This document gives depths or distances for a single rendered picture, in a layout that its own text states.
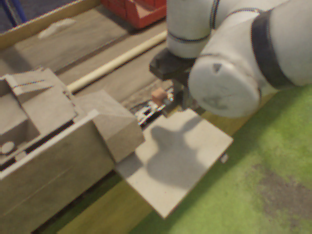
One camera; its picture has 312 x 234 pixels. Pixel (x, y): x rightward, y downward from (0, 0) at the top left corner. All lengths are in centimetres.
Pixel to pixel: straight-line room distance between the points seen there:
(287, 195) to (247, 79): 143
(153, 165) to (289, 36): 51
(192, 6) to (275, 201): 135
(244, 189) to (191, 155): 91
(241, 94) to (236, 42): 5
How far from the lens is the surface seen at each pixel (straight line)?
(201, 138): 72
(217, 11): 40
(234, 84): 25
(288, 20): 25
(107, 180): 70
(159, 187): 65
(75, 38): 120
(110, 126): 53
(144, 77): 93
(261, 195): 158
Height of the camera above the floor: 141
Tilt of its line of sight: 53 degrees down
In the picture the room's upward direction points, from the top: 2 degrees counter-clockwise
